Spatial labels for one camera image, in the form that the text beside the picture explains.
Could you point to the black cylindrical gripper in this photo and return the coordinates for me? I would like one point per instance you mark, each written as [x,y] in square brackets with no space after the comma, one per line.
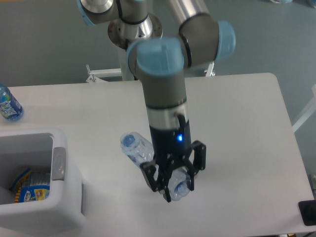
[169,144]

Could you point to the white frame at right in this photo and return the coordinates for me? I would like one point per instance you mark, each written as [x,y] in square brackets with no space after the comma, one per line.
[306,112]

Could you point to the blue yellow snack wrapper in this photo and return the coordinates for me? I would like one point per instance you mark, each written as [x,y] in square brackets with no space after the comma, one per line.
[30,186]

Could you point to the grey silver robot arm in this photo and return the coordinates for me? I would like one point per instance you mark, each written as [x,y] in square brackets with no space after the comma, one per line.
[159,62]

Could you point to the clear crushed plastic bottle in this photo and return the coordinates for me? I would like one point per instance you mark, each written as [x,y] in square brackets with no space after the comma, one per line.
[140,150]

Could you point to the white trash can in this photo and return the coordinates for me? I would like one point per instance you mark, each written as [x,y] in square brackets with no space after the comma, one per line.
[42,150]

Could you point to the black device at table edge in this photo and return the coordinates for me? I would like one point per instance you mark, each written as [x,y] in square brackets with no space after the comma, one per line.
[308,212]

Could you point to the blue labelled drink bottle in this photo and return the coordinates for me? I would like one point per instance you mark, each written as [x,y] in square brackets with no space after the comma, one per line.
[10,108]

